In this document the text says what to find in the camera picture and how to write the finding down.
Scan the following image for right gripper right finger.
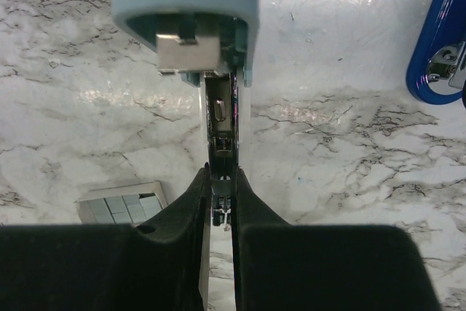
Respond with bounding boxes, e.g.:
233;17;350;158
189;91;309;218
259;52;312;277
232;170;441;310

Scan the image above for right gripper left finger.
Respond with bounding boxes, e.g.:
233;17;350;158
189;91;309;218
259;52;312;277
1;168;210;310

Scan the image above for silver staple strips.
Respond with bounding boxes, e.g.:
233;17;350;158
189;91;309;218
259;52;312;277
76;181;167;226

